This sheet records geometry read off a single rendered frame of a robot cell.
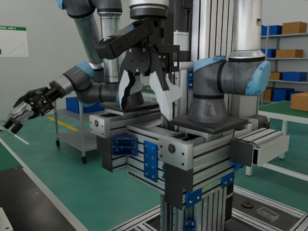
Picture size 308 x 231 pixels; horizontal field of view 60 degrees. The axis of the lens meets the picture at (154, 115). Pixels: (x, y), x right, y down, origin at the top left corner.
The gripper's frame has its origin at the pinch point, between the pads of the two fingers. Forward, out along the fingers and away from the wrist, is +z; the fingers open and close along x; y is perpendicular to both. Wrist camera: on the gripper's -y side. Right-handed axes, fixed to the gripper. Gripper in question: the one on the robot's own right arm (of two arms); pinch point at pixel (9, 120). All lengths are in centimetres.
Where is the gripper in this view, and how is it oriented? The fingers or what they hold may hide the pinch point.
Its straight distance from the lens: 107.5
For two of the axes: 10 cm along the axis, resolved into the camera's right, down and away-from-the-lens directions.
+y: 6.4, 1.6, -7.5
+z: -6.7, 6.0, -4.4
